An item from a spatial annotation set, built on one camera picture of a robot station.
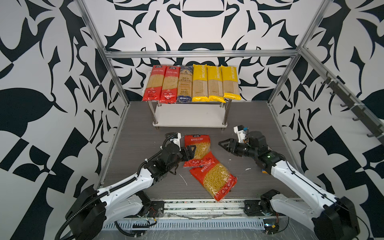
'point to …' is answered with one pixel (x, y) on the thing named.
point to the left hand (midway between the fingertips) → (190, 144)
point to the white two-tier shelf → (188, 114)
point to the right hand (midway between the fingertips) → (220, 143)
